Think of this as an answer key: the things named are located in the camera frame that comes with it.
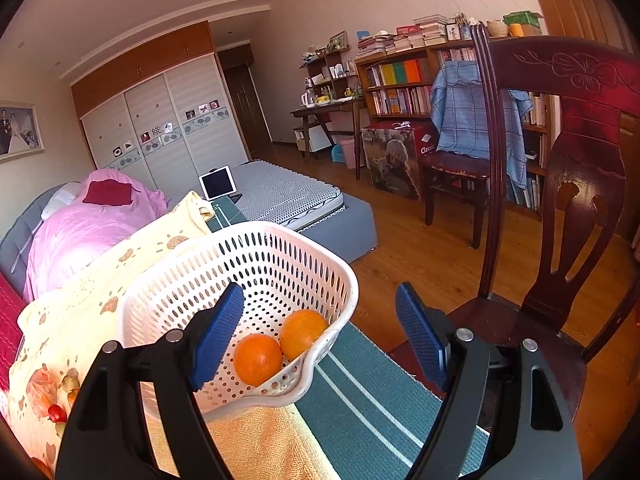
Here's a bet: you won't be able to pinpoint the white sliding door wardrobe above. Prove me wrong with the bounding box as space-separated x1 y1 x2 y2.
70 21 251 173

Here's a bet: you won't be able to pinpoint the wooden desktop shelf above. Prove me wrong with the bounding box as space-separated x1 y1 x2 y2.
300 47 358 98

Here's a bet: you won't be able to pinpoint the sheep print cardboard box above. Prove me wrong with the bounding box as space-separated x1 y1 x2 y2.
361 120 440 201

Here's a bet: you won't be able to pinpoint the yellow paw-print blanket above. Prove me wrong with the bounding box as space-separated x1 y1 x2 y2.
2 191 346 480

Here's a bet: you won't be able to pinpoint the pink quilt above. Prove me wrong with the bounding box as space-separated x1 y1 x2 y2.
22 169 171 301

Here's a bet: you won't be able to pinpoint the carved dark wooden chair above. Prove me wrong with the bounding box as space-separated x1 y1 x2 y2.
387 25 640 421

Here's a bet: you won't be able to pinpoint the plain dark wooden chair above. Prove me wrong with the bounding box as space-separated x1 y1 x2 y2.
419 60 493 251

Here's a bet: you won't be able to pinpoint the white perforated plastic basket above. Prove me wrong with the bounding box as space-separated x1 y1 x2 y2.
116 221 361 408

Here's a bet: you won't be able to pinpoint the white waste bin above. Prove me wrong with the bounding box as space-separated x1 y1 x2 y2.
340 136 363 170

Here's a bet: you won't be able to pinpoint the grey bed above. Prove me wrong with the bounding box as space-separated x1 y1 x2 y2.
0 160 378 311

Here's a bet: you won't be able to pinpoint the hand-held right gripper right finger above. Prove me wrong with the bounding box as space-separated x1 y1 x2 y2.
394 282 585 480

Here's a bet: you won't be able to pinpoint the white pillow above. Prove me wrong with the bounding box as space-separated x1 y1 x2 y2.
42 182 83 221

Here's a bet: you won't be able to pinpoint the stacks of books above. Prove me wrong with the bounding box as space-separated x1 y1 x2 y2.
356 14 448 58

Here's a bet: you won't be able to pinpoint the green striped tablecloth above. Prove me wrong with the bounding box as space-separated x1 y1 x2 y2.
200 195 493 480

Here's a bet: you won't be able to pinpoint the blue knitted blanket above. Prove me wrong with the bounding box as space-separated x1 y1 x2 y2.
430 60 533 188

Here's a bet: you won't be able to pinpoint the green box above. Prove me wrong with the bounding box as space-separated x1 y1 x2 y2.
502 10 545 37

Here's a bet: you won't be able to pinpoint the dark wooden door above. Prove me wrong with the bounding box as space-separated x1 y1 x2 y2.
218 45 273 161

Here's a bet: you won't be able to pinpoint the white tablet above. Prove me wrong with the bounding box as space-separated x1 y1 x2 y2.
199 166 237 200

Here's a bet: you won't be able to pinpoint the red pillow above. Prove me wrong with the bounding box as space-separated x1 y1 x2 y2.
82 178 133 206

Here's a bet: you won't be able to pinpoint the orange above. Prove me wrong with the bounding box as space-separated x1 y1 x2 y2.
233 333 284 387
280 309 330 361

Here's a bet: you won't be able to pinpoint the wooden bookshelf with books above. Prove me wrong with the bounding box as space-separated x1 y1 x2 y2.
355 35 561 221

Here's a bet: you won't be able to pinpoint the dark wooden desk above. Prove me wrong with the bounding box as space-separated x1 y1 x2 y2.
291 97 368 181

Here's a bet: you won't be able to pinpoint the red blanket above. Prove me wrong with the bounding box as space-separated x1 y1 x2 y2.
0 270 28 396

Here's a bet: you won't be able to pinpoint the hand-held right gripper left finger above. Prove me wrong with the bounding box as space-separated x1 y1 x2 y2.
54 282 246 480

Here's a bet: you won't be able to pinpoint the framed wedding photo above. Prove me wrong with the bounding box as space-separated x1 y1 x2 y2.
0 101 45 162

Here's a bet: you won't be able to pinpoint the light wooden door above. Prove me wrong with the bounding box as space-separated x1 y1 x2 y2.
520 0 640 241

